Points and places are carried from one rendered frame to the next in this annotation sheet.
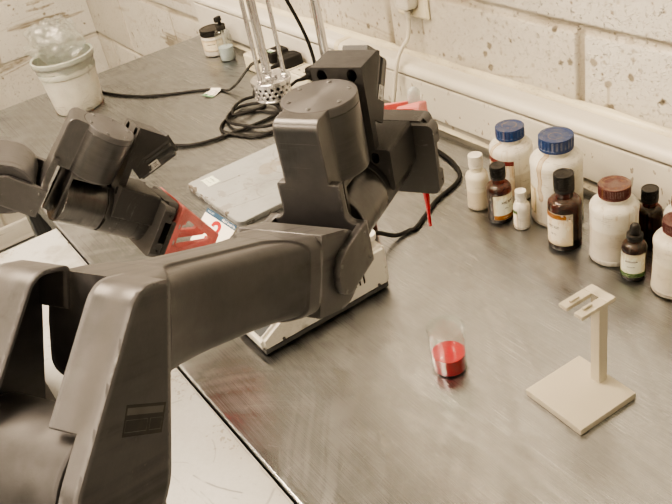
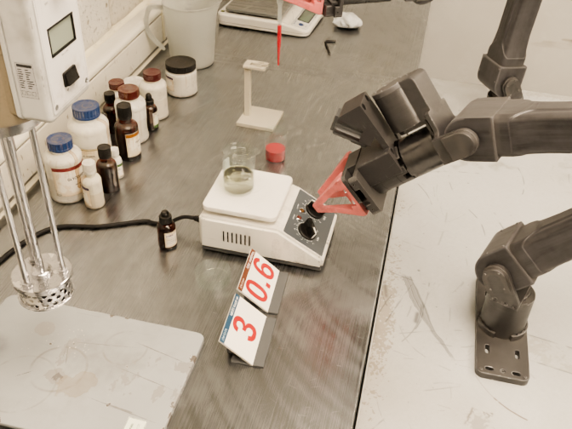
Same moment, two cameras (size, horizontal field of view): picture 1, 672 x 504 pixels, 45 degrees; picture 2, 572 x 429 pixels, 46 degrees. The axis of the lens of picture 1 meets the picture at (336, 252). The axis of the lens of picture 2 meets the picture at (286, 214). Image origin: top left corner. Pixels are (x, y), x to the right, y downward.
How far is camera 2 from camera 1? 166 cm
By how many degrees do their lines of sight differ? 100
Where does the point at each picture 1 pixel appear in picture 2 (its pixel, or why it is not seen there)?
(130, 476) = not seen: outside the picture
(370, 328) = not seen: hidden behind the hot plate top
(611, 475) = (296, 104)
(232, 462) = (408, 196)
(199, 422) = (405, 222)
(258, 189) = (134, 360)
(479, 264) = (174, 179)
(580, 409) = (271, 113)
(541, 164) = (105, 122)
